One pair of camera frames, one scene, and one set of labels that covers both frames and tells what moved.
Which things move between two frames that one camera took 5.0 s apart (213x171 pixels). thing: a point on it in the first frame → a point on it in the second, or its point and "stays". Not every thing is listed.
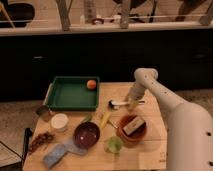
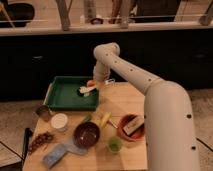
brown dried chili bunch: [43, 138] stays
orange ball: [91, 84] stays
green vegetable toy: [87, 119] stays
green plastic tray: [73, 93] stays
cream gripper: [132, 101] → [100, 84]
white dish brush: [115, 104] → [85, 90]
